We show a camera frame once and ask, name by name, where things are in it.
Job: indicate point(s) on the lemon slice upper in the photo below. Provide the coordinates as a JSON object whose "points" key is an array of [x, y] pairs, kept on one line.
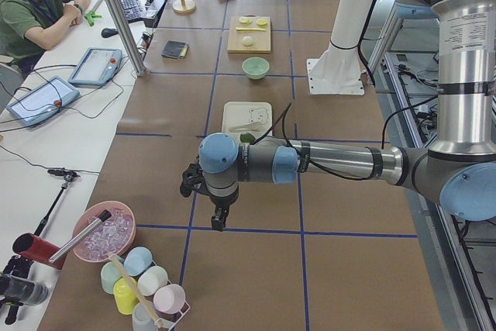
{"points": [[262, 22]]}

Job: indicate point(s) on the bamboo cutting board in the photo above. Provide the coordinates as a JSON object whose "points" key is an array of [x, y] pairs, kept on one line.
{"points": [[262, 40]]}

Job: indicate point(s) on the steel tube with black cap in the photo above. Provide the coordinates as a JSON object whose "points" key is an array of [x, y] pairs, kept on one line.
{"points": [[73, 242]]}

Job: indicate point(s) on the black selfie stick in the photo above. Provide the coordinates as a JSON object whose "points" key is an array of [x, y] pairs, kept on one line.
{"points": [[68, 177]]}

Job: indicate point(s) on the black camera tripod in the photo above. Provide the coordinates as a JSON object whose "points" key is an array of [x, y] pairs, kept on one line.
{"points": [[17, 290]]}

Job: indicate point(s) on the teach pendant tablet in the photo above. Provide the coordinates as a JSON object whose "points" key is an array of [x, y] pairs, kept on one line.
{"points": [[43, 102], [97, 66]]}

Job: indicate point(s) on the grey cup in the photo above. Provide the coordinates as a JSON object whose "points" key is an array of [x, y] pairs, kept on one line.
{"points": [[141, 320]]}

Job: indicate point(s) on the white plastic spoon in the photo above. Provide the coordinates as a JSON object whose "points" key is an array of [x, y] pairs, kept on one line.
{"points": [[253, 126]]}

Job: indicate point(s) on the wooden stand with round base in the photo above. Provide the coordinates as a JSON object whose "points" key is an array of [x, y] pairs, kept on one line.
{"points": [[184, 7]]}

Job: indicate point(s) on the yellow cup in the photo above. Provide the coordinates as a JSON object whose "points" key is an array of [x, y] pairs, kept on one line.
{"points": [[125, 299]]}

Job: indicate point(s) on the aluminium frame post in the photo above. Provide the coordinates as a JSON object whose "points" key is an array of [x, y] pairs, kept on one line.
{"points": [[126, 36]]}

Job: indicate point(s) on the seated person green shirt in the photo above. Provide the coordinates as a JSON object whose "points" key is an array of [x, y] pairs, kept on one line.
{"points": [[29, 28]]}

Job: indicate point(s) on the red cylinder holder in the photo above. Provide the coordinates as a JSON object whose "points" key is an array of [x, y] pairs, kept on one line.
{"points": [[37, 249]]}

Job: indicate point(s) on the pink cup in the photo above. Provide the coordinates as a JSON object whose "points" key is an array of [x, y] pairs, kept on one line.
{"points": [[169, 299]]}

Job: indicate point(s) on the black computer mouse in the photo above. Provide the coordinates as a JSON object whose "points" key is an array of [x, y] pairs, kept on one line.
{"points": [[108, 32]]}

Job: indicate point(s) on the white cup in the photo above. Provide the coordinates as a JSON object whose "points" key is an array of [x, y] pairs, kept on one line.
{"points": [[152, 279]]}

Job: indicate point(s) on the yellow sponge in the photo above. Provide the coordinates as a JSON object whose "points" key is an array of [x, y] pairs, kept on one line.
{"points": [[184, 51]]}

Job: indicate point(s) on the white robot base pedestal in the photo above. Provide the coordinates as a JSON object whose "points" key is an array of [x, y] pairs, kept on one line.
{"points": [[337, 71]]}

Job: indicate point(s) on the green cup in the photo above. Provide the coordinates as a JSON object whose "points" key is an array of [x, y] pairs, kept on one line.
{"points": [[109, 276]]}

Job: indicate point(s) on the far teach pendant tablet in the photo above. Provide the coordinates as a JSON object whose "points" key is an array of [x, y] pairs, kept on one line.
{"points": [[97, 66]]}

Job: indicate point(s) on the black keyboard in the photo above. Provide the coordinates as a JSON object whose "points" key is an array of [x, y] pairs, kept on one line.
{"points": [[133, 10]]}

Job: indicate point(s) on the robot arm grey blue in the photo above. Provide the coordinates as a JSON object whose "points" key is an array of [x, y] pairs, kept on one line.
{"points": [[456, 171]]}

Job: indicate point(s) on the pink bowl of ice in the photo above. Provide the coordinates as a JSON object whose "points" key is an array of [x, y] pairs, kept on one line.
{"points": [[114, 235]]}

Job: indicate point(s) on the white bear tray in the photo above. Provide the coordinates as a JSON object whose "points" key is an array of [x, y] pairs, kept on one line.
{"points": [[240, 113]]}

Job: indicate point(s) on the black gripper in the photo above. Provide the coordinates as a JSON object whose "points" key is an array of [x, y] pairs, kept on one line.
{"points": [[223, 201]]}

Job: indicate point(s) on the green clamp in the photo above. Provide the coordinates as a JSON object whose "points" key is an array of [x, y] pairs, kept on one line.
{"points": [[90, 17]]}

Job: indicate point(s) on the yellow plastic knife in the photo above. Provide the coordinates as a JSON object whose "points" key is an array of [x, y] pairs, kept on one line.
{"points": [[247, 29]]}

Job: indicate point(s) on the near teach pendant tablet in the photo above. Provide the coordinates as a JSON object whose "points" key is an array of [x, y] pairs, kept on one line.
{"points": [[43, 102]]}

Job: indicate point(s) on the white wire cup rack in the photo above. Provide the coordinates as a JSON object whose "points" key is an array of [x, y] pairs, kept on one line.
{"points": [[180, 314]]}

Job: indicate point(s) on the green ceramic bowl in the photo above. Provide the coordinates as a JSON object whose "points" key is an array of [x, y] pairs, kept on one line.
{"points": [[255, 67]]}

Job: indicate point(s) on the grey folded cloth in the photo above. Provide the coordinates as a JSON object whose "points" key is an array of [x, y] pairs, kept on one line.
{"points": [[172, 49]]}

